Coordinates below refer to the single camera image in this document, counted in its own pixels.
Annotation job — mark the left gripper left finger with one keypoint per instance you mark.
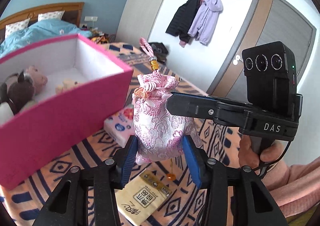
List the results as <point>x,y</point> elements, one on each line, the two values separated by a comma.
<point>67,205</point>

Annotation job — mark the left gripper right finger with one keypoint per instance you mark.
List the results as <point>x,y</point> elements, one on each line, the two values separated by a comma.
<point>253,203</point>

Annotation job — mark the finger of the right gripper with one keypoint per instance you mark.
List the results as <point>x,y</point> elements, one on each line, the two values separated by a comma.
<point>195,107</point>

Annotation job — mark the pink brocade drawstring pouch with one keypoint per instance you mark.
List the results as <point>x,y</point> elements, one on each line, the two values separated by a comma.
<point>159,133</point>

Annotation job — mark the pink tissue pack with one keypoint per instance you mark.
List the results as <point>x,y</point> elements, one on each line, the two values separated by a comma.
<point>120,125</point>

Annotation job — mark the yellow tissue pack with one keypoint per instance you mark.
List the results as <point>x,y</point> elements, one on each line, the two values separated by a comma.
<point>141,197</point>

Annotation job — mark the beige plush bunny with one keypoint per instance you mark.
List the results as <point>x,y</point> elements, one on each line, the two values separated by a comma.
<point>66,85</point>

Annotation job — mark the brown white plush dog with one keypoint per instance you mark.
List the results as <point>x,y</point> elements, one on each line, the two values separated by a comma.
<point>17,95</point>

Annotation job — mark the pink knitted plush toy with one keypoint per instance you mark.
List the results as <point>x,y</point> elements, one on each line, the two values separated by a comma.
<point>38,79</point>

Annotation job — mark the grey bedroom door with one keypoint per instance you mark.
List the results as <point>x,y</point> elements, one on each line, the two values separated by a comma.
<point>266,21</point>

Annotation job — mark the right hand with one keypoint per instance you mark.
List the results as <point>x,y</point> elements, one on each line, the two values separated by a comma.
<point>248,157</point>

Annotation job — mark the orange navy patterned blanket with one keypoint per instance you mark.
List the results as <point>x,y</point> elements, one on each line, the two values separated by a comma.
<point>25,201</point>

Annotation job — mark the black bag on floor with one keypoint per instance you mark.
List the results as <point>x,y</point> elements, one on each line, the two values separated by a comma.
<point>160,51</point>

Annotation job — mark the black hanging jacket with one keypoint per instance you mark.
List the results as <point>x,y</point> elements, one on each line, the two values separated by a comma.
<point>182,21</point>

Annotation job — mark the lilac hanging hoodie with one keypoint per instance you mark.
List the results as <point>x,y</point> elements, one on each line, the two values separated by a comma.
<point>205,21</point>

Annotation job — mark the pink cardboard box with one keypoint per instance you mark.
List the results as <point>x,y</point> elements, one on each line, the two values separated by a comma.
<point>32,138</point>

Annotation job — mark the wooden headboard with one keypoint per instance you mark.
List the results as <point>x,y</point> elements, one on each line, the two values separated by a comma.
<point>73,12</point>

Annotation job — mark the right patterned pillow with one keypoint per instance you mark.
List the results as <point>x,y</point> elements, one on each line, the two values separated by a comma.
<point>50,15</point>

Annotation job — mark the patterned pillow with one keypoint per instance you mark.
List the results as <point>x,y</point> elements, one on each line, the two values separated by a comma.
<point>11,28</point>
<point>50,15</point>

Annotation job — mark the blue floral duvet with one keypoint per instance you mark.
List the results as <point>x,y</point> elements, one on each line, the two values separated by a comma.
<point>40,31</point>

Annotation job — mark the left patterned pillow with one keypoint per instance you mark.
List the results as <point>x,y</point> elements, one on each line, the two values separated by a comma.
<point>11,28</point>

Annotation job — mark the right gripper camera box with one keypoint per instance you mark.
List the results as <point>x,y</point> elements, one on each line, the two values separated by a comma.
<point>270,71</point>

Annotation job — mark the wall power socket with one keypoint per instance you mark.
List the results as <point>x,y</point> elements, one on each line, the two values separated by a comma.
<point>90,18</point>

